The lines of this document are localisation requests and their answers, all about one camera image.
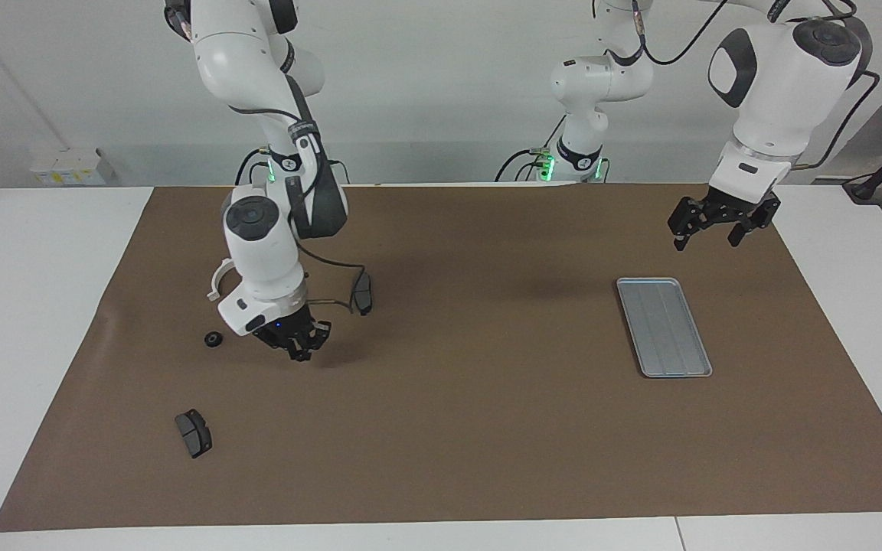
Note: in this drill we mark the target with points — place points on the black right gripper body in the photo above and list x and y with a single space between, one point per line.
288 330

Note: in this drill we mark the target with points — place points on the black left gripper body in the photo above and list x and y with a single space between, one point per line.
724 208

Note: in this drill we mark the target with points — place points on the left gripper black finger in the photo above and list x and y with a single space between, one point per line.
736 234
681 239

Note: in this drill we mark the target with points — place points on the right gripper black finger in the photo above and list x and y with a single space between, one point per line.
300 353
322 333

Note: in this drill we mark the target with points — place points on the black bearing gear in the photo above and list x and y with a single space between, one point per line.
213 338

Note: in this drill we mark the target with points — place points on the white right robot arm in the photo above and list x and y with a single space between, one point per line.
265 260

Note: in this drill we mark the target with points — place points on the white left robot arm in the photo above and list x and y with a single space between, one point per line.
778 99

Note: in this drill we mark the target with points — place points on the silver metal tray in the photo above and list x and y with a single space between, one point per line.
663 327

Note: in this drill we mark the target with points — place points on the long dark brake pad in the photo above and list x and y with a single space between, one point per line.
364 295

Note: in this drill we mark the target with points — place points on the short dark brake pad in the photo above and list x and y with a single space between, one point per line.
194 434

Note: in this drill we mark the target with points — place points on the brown table mat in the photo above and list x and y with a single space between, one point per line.
487 428

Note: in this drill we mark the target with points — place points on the white curved plastic bracket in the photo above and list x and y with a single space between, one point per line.
217 282

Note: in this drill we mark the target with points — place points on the white wall box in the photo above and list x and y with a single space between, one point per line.
66 168

